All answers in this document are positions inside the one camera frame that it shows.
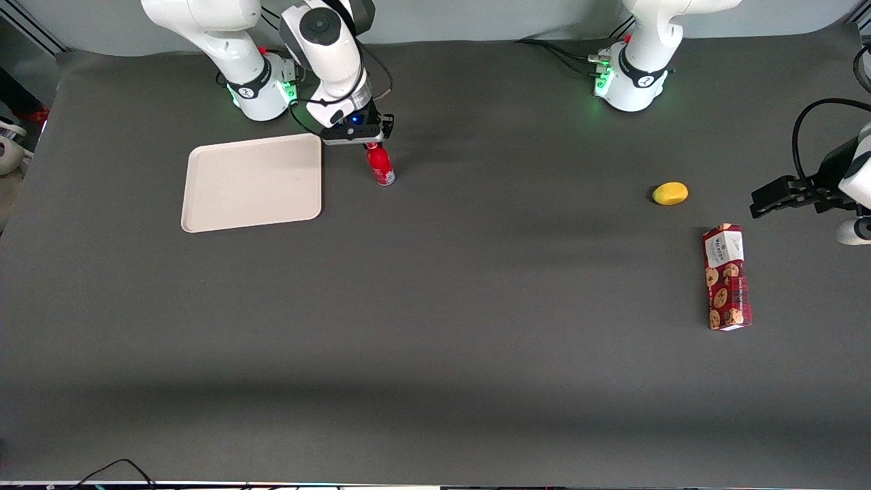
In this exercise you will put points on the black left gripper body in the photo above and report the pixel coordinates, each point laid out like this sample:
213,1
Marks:
829,171

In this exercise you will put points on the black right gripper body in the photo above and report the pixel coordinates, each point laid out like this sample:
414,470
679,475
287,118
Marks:
368,121

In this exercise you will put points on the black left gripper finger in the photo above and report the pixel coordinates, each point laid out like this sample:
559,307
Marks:
763,204
781,185

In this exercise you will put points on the red coke bottle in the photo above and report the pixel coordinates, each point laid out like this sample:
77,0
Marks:
381,167

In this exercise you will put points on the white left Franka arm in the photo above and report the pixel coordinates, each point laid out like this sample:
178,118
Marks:
639,68

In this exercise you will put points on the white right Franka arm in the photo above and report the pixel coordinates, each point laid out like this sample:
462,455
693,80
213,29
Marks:
326,47

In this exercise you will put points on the beige plastic tray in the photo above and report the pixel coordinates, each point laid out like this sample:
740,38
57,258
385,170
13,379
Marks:
252,182

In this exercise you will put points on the red tartan cookie box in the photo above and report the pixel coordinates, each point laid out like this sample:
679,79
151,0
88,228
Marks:
728,286

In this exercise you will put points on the yellow lemon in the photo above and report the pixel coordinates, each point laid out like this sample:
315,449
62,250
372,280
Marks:
670,193

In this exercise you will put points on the dark grey table mat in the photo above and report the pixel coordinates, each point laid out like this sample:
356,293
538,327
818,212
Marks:
442,306

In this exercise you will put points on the red and black object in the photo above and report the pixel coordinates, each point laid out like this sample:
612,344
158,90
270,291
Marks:
24,102

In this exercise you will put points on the white rounded object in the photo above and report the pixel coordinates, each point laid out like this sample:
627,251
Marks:
10,153

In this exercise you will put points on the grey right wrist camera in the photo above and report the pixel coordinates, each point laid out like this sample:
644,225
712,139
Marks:
347,136

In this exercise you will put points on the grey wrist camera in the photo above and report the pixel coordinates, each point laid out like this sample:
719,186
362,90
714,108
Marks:
347,136
854,231

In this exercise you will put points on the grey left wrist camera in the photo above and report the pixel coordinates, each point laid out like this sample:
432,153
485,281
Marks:
854,231

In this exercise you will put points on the aluminium frame profile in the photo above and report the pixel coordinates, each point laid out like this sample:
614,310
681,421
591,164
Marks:
34,27

